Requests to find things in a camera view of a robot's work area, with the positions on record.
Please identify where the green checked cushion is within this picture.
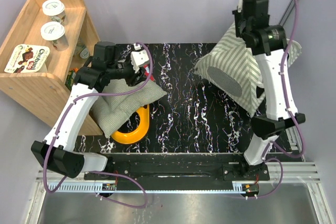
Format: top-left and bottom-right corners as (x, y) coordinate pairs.
(92, 80), (167, 137)

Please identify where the yellow pet bowl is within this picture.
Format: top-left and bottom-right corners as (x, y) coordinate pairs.
(111, 105), (150, 145)

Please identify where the striped green pet tent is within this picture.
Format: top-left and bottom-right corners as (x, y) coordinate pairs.
(194, 22), (302, 119)

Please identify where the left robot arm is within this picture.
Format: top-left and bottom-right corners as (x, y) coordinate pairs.
(31, 41), (153, 179)

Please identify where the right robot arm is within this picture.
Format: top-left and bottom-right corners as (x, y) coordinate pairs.
(233, 0), (306, 180)

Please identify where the red toothpaste box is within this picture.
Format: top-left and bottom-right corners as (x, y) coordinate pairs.
(143, 65), (155, 82)

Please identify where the glass jar on shelf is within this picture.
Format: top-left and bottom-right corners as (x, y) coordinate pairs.
(74, 41), (90, 59)

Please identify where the orange green sponge pack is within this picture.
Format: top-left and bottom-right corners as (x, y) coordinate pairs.
(65, 68), (79, 90)

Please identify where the wooden shelf unit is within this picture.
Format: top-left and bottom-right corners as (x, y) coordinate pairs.
(1, 0), (100, 127)

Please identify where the white lidded cup front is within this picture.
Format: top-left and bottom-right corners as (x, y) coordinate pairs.
(40, 22), (69, 51)

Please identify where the white lidded cup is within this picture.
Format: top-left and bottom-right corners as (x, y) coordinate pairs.
(42, 0), (66, 25)
(40, 22), (69, 51)

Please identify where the white lidded cup rear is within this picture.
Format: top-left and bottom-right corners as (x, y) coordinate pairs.
(42, 0), (66, 25)

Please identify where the Chobani yogurt flip pack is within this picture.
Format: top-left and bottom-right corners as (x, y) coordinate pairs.
(4, 44), (50, 73)

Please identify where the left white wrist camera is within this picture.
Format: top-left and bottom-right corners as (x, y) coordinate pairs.
(130, 44), (150, 73)

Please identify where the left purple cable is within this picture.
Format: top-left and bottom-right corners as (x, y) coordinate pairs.
(43, 41), (154, 208)

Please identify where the purple cable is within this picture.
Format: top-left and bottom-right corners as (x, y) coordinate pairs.
(237, 0), (308, 200)
(43, 41), (154, 208)

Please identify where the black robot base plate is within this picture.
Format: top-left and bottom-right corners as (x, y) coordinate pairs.
(83, 152), (270, 191)

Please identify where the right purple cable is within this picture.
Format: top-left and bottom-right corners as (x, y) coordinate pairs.
(237, 0), (308, 200)

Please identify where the aluminium rail frame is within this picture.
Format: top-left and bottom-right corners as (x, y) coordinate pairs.
(25, 42), (336, 224)

